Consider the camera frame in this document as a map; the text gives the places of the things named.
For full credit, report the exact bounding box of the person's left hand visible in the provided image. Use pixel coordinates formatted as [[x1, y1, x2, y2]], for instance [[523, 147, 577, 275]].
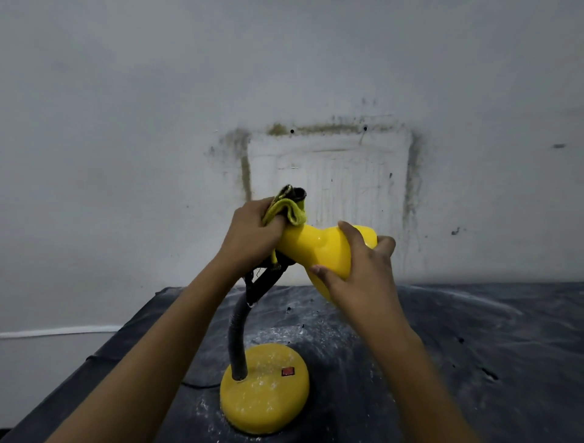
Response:
[[218, 197, 287, 277]]

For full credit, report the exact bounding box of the person's right hand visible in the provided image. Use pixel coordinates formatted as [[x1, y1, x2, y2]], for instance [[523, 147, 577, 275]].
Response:
[[310, 220, 397, 323]]

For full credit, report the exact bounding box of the yellow and black cleaning cloth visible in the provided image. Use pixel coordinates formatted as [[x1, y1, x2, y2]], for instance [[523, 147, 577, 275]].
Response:
[[244, 184, 308, 307]]

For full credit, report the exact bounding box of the yellow table lamp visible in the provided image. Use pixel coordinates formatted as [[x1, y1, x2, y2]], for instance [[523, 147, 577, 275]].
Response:
[[219, 223, 378, 436]]

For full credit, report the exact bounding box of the person's right forearm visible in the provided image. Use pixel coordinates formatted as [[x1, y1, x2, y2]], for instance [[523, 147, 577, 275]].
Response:
[[355, 313, 481, 443]]

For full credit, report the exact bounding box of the person's left forearm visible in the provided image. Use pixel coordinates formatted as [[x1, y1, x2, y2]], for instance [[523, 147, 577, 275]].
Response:
[[45, 257, 249, 443]]

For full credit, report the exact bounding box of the black table cover sheet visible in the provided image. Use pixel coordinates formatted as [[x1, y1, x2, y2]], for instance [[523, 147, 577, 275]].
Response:
[[0, 282, 584, 443]]

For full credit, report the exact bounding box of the black lamp power cord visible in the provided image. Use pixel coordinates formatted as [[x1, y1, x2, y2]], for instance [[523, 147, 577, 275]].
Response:
[[86, 355, 223, 391]]

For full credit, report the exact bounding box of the white wall cable strip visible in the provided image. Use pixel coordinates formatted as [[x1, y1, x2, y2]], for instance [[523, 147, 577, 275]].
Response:
[[0, 324, 123, 340]]

